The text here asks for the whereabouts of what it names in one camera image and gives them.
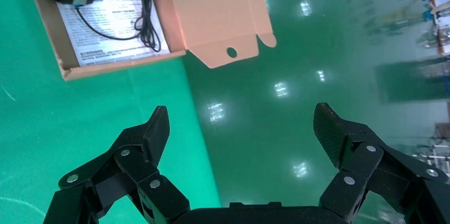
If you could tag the orange cardboard box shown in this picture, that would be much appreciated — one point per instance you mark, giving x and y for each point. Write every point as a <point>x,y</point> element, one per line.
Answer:
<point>211,11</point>

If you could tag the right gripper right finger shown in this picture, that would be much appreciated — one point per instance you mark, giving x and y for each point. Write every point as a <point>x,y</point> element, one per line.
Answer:
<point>362,166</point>

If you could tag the white printed leaflet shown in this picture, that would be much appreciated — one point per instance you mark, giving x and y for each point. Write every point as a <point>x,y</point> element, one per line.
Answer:
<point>116,22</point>

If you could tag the green table mat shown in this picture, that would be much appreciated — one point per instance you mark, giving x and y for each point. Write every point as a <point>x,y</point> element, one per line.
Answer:
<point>52,117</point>

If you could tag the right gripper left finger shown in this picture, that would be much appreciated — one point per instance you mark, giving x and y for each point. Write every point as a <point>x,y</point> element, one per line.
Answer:
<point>140,166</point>

